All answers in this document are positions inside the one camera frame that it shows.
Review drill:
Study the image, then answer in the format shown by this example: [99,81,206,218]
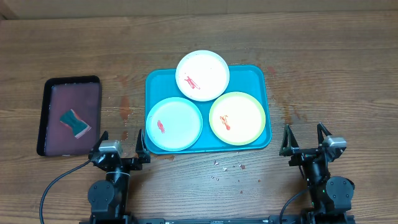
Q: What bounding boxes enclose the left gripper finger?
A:
[136,129,150,163]
[90,131,109,152]

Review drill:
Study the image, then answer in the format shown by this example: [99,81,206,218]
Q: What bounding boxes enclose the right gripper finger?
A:
[279,124,299,156]
[317,123,331,144]

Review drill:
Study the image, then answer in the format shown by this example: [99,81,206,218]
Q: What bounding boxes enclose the green and pink sponge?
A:
[60,109,91,139]

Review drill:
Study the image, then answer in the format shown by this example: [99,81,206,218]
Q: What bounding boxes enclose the light blue plate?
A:
[146,97,203,152]

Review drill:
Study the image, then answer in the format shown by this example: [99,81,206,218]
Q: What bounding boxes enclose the yellow-green plate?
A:
[209,91,266,146]

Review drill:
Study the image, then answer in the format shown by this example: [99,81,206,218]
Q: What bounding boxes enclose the white plate with red smear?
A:
[175,50,230,101]

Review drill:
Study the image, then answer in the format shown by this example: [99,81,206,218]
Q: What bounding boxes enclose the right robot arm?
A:
[278,123,355,223]

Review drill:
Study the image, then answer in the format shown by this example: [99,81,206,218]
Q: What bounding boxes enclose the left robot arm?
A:
[88,130,150,223]

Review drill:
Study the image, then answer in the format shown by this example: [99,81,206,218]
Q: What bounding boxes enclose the black tray with reddish water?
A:
[37,75,102,157]

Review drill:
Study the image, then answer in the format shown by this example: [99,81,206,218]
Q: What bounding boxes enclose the teal plastic serving tray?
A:
[145,65,272,154]

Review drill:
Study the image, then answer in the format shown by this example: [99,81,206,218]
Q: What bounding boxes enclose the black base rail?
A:
[79,214,355,224]

